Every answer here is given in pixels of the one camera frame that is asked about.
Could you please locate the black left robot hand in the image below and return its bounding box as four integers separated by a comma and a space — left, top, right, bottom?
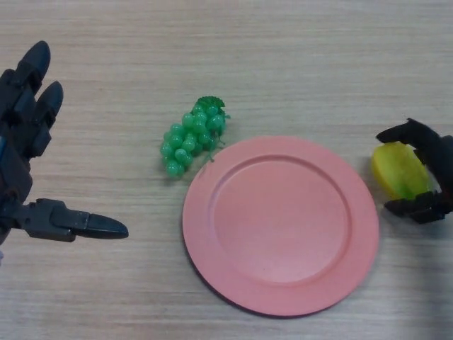
0, 40, 130, 247

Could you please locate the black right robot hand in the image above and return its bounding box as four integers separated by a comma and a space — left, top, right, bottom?
375, 118, 453, 225

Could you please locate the yellow starfruit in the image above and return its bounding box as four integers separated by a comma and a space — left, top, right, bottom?
370, 141, 433, 201

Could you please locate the pink round plate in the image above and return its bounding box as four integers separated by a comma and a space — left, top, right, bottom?
182, 135, 380, 317

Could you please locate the green grape bunch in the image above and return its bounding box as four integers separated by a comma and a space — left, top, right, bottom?
160, 96, 233, 181

